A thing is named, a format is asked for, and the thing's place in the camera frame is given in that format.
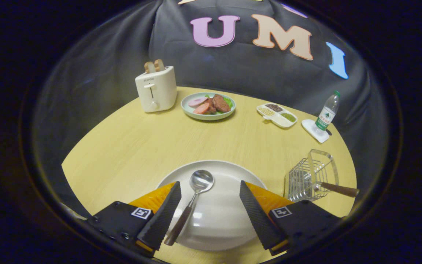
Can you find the large white plate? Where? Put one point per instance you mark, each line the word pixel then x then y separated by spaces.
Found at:
pixel 222 212

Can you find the green food plate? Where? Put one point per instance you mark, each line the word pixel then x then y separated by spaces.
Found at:
pixel 189 112

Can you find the toast slice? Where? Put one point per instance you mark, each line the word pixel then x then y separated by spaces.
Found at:
pixel 149 66
pixel 159 64

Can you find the green lettuce leaf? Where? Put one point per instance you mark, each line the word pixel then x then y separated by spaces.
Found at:
pixel 228 101

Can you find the clear plastic water bottle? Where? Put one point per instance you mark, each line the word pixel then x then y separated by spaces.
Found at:
pixel 326 115

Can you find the white divided dish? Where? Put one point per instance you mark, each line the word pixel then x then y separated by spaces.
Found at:
pixel 277 119

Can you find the red sausage slice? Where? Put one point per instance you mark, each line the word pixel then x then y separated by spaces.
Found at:
pixel 201 108

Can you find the pile of yellow beans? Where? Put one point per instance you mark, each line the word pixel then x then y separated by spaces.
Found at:
pixel 266 111

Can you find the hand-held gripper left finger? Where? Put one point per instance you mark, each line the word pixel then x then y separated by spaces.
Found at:
pixel 161 218

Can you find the pile of green beans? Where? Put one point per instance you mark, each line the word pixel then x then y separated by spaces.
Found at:
pixel 288 117

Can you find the pink ham slice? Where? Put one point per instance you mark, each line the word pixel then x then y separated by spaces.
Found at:
pixel 197 101

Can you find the pile of brown beans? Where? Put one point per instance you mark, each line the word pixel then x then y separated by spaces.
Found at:
pixel 274 107

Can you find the white square coaster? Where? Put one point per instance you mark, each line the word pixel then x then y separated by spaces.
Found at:
pixel 309 126

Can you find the white toaster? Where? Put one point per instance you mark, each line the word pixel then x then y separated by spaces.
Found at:
pixel 161 91

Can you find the brown beef slice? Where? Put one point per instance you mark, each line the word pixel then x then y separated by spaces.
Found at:
pixel 221 103

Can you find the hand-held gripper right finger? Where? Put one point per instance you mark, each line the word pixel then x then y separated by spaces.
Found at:
pixel 256 216

